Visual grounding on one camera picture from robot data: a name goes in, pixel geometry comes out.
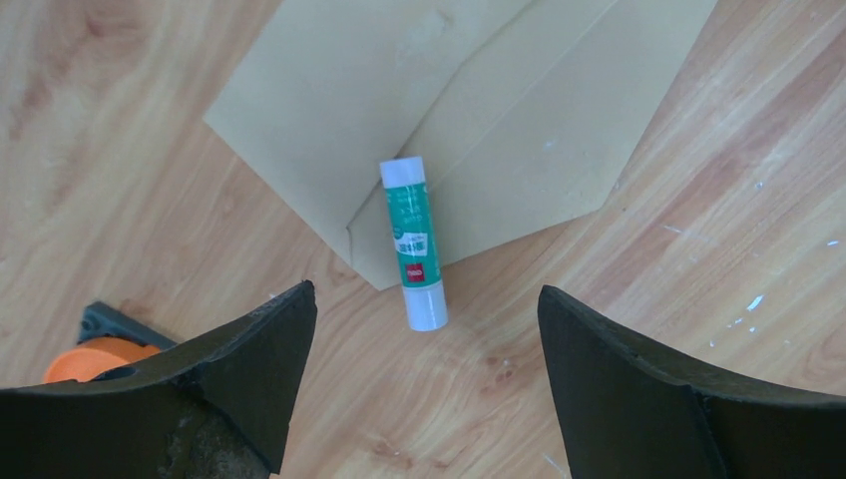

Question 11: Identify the white green glue stick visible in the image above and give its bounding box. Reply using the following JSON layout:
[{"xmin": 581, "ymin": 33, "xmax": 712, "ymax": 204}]
[{"xmin": 379, "ymin": 157, "xmax": 449, "ymax": 332}]

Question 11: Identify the orange toy track loop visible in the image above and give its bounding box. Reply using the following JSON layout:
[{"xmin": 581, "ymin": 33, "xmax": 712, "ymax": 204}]
[{"xmin": 44, "ymin": 336, "xmax": 162, "ymax": 383}]

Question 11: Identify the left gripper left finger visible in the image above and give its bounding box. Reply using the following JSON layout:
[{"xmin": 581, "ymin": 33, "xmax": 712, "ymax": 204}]
[{"xmin": 1, "ymin": 281, "xmax": 317, "ymax": 478}]

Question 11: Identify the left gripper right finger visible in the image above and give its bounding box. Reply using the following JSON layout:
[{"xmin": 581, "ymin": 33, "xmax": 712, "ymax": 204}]
[{"xmin": 537, "ymin": 285, "xmax": 845, "ymax": 478}]

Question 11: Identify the brown paper envelope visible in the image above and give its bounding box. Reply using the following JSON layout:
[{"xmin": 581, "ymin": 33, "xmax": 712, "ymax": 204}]
[{"xmin": 205, "ymin": 0, "xmax": 714, "ymax": 289}]

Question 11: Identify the grey toy base plate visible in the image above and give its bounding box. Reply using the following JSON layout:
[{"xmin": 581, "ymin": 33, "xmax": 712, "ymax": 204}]
[{"xmin": 77, "ymin": 301, "xmax": 178, "ymax": 350}]

